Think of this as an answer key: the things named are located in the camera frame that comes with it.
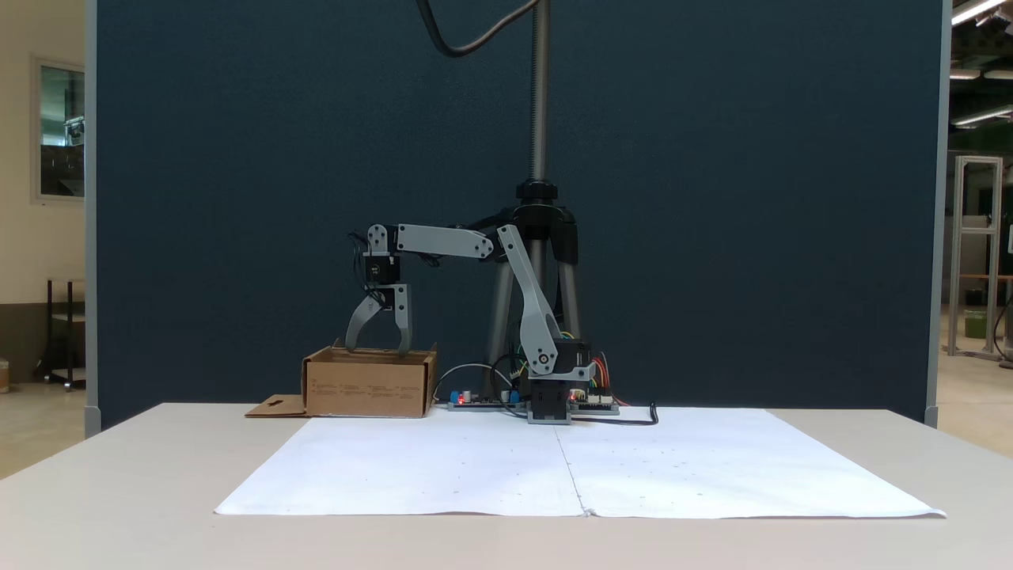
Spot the black cable on table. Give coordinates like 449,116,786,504
571,402,661,428

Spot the dark metal cart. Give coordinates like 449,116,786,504
44,276,86,392

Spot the dark blue partition panel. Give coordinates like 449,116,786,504
85,0,951,435

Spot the white paper sheet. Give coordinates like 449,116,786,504
214,415,589,518
554,407,948,521

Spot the aluminium profile frame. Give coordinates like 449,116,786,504
947,155,1005,359

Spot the blue circuit board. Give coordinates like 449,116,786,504
447,387,528,412

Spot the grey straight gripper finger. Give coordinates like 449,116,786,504
393,283,414,355

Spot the grey circuit board with wires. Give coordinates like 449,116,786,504
570,391,621,416

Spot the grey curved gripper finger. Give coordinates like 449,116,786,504
344,291,388,352

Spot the black upper arm wire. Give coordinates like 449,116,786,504
488,351,530,419

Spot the open brown cardboard box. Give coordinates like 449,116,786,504
245,339,439,420

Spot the framed wall window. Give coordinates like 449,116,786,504
31,55,86,205

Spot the black and silver tripod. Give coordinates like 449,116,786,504
465,0,587,405

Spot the grey power cable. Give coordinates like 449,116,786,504
433,362,493,398

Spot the thick black hanging cable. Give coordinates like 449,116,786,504
416,0,541,59

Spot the black wrist wire loop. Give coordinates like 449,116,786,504
347,229,374,288

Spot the ceiling strip light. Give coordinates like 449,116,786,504
951,0,1013,26

